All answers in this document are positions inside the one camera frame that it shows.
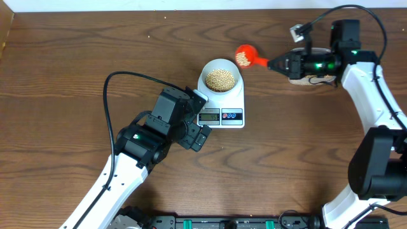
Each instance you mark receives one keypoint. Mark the white digital kitchen scale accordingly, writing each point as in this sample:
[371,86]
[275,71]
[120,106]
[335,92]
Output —
[223,110]

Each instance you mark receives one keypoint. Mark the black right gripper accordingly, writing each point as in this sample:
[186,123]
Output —
[294,65]

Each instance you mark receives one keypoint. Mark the soybeans pile in bowl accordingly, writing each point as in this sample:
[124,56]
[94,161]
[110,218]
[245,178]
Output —
[220,80]

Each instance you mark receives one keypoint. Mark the white round bowl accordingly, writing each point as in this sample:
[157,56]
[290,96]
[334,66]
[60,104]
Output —
[221,64]

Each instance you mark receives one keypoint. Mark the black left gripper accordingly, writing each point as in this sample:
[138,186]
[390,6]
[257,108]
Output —
[189,140]

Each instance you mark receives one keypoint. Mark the red plastic measuring scoop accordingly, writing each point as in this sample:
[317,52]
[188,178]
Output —
[247,56]

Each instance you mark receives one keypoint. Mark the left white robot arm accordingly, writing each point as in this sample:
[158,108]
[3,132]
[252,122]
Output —
[137,150]

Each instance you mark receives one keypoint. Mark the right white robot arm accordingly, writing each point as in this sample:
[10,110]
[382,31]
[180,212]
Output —
[377,170]

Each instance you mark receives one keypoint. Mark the clear plastic soybean container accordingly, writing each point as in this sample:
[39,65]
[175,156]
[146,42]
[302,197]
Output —
[313,80]

